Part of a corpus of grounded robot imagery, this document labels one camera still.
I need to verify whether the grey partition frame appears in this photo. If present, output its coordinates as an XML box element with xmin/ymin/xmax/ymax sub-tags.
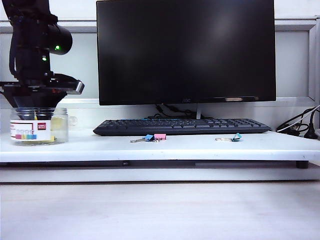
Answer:
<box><xmin>0</xmin><ymin>15</ymin><xmax>320</xmax><ymax>109</ymax></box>

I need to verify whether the black monitor cable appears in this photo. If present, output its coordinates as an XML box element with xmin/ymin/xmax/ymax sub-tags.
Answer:
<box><xmin>155</xmin><ymin>104</ymin><xmax>198</xmax><ymax>119</ymax></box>

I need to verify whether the white cable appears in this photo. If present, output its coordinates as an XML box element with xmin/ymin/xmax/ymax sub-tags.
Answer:
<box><xmin>276</xmin><ymin>104</ymin><xmax>320</xmax><ymax>133</ymax></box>

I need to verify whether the white raised desk board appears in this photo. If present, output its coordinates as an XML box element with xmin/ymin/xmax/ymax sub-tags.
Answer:
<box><xmin>0</xmin><ymin>128</ymin><xmax>320</xmax><ymax>163</ymax></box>

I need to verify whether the round transparent plastic box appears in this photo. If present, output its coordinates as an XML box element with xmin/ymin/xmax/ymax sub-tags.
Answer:
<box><xmin>9</xmin><ymin>107</ymin><xmax>69</xmax><ymax>146</ymax></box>

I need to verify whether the blue binder clip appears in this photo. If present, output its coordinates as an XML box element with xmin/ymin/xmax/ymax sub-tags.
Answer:
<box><xmin>129</xmin><ymin>134</ymin><xmax>154</xmax><ymax>144</ymax></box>

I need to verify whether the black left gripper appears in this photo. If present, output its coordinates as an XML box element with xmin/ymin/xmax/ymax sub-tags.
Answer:
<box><xmin>0</xmin><ymin>71</ymin><xmax>76</xmax><ymax>120</ymax></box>

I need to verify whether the black power plug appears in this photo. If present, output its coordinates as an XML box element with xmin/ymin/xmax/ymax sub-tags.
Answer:
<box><xmin>303</xmin><ymin>108</ymin><xmax>320</xmax><ymax>140</ymax></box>

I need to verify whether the black computer keyboard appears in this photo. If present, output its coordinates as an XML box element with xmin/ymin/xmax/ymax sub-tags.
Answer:
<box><xmin>92</xmin><ymin>118</ymin><xmax>272</xmax><ymax>137</ymax></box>

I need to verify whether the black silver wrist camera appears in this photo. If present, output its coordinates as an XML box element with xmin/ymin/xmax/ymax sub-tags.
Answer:
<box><xmin>51</xmin><ymin>73</ymin><xmax>85</xmax><ymax>96</ymax></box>

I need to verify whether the black looped cable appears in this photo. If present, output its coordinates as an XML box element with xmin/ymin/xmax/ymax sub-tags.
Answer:
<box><xmin>276</xmin><ymin>106</ymin><xmax>320</xmax><ymax>137</ymax></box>

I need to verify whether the black computer monitor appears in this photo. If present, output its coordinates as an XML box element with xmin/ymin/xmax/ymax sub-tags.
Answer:
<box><xmin>96</xmin><ymin>0</ymin><xmax>277</xmax><ymax>106</ymax></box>

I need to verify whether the teal binder clip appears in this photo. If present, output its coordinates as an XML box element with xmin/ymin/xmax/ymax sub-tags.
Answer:
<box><xmin>214</xmin><ymin>132</ymin><xmax>243</xmax><ymax>143</ymax></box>

